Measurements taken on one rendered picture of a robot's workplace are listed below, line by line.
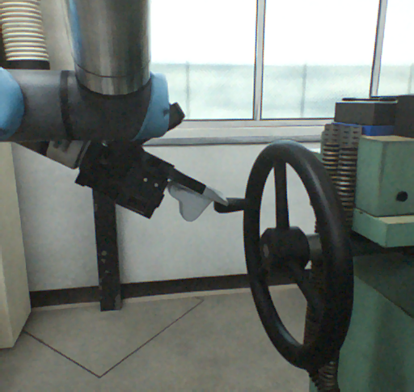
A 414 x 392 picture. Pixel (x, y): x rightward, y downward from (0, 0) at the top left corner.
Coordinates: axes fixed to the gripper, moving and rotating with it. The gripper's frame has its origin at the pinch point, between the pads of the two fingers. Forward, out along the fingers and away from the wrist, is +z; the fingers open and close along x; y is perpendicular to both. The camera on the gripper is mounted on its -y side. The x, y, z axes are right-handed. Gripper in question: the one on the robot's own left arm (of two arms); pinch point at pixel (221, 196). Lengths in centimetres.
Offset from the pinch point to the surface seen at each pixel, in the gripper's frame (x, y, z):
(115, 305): -126, 73, 12
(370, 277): 2.1, 1.0, 27.5
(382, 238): 17.1, -4.2, 14.1
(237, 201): -1.0, -0.3, 2.8
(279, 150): 10.3, -8.4, 1.0
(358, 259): -1.2, -0.6, 26.5
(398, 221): 17.3, -6.7, 14.8
